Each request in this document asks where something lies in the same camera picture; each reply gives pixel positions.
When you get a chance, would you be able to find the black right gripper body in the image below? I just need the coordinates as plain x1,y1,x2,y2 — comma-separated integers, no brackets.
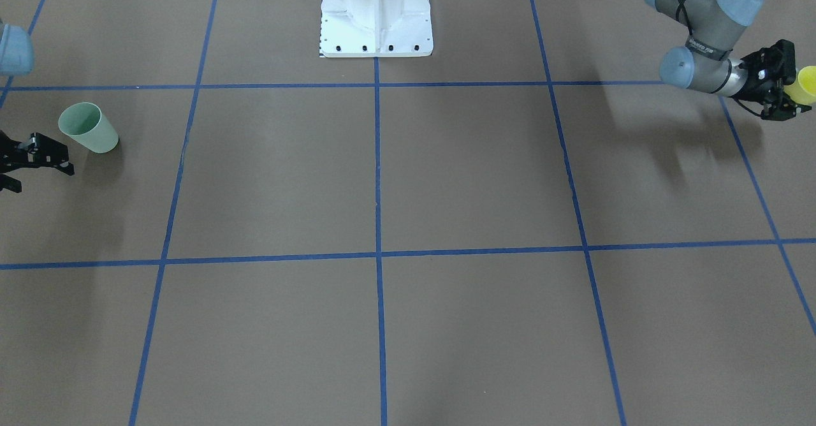
1,131,48,174

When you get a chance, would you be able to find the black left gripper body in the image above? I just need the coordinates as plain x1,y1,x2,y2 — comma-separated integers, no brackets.
732,39,798,105

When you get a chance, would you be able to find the yellow plastic cup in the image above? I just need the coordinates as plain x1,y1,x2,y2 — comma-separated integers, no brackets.
783,65,816,107

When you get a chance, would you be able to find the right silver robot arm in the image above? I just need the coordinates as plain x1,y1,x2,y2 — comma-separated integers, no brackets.
1,22,74,194

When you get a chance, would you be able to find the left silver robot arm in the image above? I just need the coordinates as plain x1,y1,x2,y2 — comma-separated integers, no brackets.
644,0,814,121

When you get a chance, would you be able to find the green plastic cup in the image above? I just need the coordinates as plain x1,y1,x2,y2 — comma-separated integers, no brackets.
57,101,120,154

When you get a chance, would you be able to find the white pedestal column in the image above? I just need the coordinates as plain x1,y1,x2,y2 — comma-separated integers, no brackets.
319,0,434,58

